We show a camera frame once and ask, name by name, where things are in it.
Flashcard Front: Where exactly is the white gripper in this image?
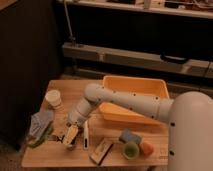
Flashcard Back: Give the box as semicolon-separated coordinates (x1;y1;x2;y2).
65;98;95;140

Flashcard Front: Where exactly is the small metal cup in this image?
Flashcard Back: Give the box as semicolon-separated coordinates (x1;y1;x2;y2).
57;135;76;150

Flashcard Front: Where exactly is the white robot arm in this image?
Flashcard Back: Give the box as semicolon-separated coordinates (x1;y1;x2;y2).
68;83;213;171

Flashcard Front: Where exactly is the white paper cup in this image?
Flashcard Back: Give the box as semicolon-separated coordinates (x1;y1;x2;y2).
45;89;62;109

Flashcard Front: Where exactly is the green plastic cup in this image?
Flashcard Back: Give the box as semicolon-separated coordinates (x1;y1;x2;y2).
122;141;140;160

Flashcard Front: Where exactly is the blue grey folded cloth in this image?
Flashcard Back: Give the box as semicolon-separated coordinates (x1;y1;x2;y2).
29;110;54;140

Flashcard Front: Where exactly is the wooden block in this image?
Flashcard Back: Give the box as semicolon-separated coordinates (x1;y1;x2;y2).
89;138;113;165

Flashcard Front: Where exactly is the blue sponge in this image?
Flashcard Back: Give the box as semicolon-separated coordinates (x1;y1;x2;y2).
119;129;141;144

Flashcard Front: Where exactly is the orange toy block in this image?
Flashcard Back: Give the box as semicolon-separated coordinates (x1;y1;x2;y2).
140;141;154;156

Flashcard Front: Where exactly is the yellow plastic bin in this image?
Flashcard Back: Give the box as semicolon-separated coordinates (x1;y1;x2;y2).
99;76;169;125

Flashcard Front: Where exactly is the wooden shelf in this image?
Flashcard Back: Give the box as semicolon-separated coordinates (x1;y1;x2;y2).
56;0;213;19

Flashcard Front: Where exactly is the white handled brush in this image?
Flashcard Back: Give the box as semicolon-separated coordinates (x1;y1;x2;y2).
83;121;89;150

